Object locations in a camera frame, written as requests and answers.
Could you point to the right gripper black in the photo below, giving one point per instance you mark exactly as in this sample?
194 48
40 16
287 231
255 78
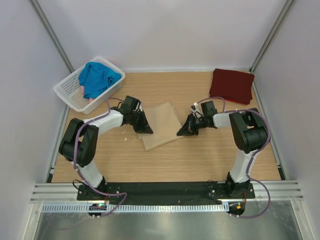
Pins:
189 128

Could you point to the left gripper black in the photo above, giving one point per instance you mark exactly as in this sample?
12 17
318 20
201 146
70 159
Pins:
144 127

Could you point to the beige t shirt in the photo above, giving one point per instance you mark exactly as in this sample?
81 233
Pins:
164 122

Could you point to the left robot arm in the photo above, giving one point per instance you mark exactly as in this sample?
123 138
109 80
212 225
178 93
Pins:
79 142

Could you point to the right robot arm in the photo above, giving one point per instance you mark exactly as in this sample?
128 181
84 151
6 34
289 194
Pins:
250 132

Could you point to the pink garment in basket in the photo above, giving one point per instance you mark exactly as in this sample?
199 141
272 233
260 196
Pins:
87 93

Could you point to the folded dark red shirt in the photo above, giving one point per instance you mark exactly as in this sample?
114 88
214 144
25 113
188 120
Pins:
232 85

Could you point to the blue t shirt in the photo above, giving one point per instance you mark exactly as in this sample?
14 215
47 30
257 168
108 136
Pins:
99 77

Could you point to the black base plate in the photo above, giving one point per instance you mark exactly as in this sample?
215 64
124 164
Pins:
176 193

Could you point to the slotted cable duct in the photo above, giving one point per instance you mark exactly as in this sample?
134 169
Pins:
102 208

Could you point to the right aluminium frame post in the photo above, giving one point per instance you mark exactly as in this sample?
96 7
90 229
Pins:
284 12

